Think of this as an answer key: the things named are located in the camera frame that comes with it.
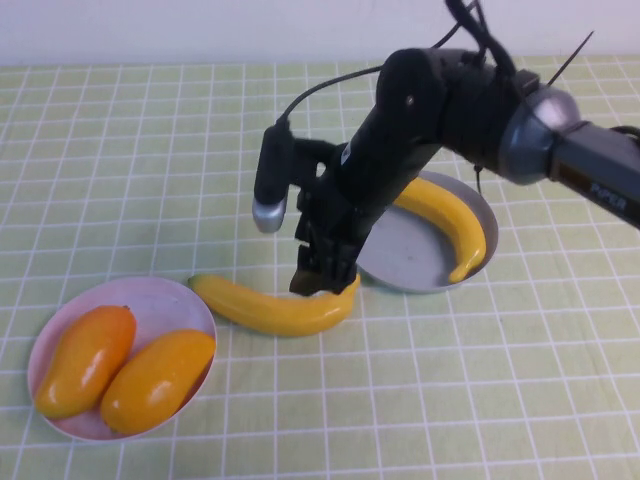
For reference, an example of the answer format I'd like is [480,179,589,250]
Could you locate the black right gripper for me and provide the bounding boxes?
[288,138,384,297]

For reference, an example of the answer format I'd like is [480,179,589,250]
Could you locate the yellow plastic banana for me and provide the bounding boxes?
[187,273,362,338]
[392,178,488,284]

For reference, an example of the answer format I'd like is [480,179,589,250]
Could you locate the grey round plate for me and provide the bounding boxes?
[357,169,500,295]

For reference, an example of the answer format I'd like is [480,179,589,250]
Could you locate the pink round plate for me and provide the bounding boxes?
[27,276,219,442]

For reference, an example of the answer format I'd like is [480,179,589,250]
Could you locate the green checked tablecloth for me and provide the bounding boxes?
[0,55,640,480]

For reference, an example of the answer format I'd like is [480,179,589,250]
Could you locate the yellow orange mango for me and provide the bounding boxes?
[99,328,217,435]

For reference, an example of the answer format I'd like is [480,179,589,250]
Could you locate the deep orange mango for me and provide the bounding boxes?
[34,304,138,420]

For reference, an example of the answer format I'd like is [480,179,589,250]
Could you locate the black zip tie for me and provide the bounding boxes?
[547,30,596,87]

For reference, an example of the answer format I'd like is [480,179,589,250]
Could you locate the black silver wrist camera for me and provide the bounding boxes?
[252,118,295,234]

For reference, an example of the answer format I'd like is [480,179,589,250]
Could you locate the black camera cable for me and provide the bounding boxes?
[277,22,464,129]

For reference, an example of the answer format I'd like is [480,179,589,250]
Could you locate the black cable bundle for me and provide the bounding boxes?
[443,0,519,74]

